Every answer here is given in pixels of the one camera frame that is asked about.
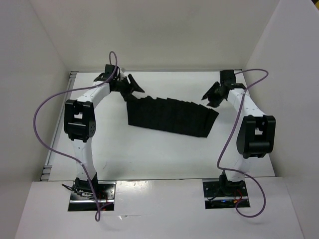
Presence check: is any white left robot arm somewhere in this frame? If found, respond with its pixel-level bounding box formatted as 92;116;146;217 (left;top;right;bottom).
64;64;145;199

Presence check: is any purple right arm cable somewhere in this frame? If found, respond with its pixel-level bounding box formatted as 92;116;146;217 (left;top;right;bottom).
216;69;270;219

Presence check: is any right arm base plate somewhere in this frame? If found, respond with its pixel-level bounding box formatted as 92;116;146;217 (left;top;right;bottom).
202;179;250;210

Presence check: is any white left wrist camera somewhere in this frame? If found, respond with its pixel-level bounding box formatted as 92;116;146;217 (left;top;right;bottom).
120;68;126;78

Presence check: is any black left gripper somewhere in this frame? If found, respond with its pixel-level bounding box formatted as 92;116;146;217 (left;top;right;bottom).
114;73;144;101

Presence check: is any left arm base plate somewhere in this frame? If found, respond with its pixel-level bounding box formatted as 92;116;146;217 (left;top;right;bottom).
68;181;116;212

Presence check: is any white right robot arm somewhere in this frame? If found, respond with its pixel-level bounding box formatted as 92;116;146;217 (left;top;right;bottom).
202;70;276;196

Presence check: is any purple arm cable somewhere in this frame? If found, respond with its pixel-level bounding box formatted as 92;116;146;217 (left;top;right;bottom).
33;51;119;222
216;69;270;219

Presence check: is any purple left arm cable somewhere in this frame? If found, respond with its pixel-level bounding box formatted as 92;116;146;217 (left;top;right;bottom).
33;51;119;222

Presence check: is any black pleated skirt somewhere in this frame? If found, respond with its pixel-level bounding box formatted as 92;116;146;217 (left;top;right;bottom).
127;96;219;138

